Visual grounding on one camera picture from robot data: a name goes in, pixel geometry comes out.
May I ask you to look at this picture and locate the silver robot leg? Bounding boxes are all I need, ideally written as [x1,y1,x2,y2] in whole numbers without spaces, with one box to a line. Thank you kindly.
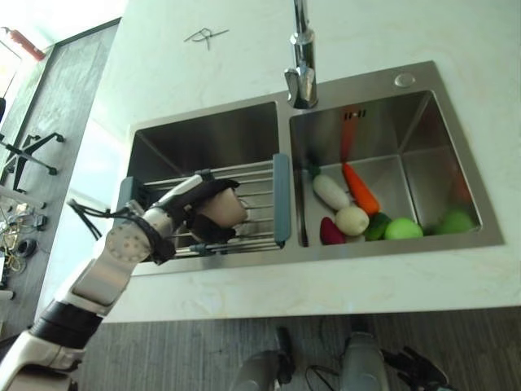
[340,330,391,391]
[233,349,286,391]

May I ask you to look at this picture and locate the black chair base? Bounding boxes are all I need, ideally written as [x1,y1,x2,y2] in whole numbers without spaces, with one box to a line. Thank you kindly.
[0,131,66,193]

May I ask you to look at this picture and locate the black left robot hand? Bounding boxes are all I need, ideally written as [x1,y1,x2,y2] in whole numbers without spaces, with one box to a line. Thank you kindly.
[155,172,242,245]

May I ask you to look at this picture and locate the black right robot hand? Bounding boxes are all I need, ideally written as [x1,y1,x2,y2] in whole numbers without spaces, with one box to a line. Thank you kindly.
[381,345,450,387]

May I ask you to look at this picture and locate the silver right robot leg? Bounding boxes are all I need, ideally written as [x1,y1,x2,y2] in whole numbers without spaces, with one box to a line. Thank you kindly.
[340,330,391,391]

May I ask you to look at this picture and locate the green apple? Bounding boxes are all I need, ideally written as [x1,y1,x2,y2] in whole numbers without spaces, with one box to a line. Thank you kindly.
[384,217,425,241]

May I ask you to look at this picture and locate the silver left robot leg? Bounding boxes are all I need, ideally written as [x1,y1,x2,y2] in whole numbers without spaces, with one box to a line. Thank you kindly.
[233,349,286,391]

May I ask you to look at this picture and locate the dark green vegetable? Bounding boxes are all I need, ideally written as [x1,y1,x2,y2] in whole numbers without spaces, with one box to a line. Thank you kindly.
[364,212,392,241]

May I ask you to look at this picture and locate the beige cup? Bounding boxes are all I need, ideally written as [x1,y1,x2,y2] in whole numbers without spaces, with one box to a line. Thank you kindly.
[202,189,249,227]

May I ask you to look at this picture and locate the tangle of cables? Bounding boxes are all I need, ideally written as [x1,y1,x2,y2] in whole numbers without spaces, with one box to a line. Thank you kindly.
[0,202,48,287]

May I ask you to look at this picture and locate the chrome faucet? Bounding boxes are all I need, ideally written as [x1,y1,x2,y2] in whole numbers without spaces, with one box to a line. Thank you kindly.
[282,0,320,110]

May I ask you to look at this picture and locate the stainless steel double sink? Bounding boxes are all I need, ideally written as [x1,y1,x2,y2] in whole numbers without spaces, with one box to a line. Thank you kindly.
[120,60,506,279]

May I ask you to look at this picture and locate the orange carrot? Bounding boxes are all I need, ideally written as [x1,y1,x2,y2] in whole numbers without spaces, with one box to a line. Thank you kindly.
[341,162,381,216]

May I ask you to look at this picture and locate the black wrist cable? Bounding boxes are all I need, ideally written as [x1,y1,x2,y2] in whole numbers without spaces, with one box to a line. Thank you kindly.
[67,198,138,239]

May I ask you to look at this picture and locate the steel drain rack, blue-grey ends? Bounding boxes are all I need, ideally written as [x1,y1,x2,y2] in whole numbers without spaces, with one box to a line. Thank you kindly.
[119,153,291,257]

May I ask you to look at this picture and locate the beige round potato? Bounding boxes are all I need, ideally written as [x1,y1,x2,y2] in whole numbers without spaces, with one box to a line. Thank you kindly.
[335,205,370,236]

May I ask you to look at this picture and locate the white radish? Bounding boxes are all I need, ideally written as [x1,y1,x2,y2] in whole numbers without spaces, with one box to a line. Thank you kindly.
[312,174,352,211]

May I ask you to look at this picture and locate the red fire extinguisher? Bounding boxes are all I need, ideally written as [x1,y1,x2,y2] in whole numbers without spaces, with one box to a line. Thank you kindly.
[0,26,46,63]

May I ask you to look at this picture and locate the magenta beet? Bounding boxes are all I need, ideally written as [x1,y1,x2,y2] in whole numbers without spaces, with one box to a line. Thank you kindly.
[319,216,348,246]

